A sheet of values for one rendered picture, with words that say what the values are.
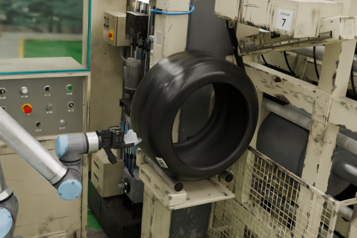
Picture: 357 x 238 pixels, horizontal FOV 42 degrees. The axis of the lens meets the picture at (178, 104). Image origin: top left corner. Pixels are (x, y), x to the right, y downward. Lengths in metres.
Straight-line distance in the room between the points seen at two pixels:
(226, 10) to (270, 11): 0.33
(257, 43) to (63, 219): 1.52
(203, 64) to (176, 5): 0.40
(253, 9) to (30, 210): 1.65
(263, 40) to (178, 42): 0.42
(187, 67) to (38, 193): 1.21
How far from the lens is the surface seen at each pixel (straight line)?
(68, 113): 2.65
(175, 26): 2.30
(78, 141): 1.95
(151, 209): 2.63
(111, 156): 2.05
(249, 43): 2.36
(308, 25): 1.95
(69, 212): 2.87
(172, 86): 1.96
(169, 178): 2.19
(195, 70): 1.99
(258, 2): 2.09
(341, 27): 1.95
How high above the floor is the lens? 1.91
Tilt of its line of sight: 18 degrees down
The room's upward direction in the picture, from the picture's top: 5 degrees clockwise
